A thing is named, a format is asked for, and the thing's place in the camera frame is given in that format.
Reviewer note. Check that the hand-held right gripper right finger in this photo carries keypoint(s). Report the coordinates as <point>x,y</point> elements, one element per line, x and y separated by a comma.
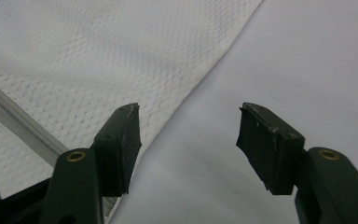
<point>279,149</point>

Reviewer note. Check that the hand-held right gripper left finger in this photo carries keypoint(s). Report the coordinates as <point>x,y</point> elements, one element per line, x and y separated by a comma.
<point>112,155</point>

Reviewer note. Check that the white mesh cloth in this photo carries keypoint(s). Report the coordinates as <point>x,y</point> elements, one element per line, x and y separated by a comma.
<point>90,62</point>

